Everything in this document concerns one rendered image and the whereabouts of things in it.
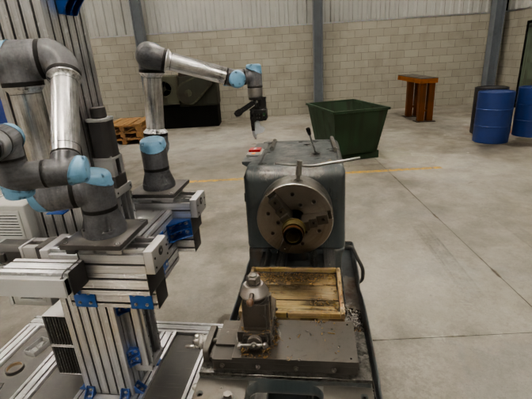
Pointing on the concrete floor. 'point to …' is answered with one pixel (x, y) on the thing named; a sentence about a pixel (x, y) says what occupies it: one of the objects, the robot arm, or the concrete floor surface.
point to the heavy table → (419, 96)
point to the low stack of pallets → (130, 129)
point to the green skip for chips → (349, 125)
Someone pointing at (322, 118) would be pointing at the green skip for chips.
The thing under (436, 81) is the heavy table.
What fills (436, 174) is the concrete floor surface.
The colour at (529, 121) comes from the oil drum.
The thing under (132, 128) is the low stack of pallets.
